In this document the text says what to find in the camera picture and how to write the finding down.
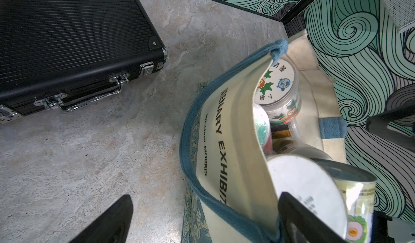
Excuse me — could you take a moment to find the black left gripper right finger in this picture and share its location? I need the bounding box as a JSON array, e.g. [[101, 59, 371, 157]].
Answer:
[[278, 192, 345, 243]]

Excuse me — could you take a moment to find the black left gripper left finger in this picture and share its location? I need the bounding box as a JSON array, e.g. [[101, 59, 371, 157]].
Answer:
[[70, 194, 134, 243]]

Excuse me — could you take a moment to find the cream canvas tote bag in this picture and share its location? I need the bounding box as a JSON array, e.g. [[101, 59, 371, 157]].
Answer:
[[179, 31, 348, 243]]

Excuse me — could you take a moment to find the clear jar cartoon leaf lid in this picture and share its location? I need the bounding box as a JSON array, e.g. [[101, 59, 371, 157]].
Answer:
[[254, 59, 302, 126]]

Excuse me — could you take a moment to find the purple yellow label seed can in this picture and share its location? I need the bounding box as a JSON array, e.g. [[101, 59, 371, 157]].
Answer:
[[314, 159, 377, 243]]

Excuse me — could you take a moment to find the black ribbed hard case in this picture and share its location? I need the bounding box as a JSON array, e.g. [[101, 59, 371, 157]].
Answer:
[[1, 0, 168, 124]]

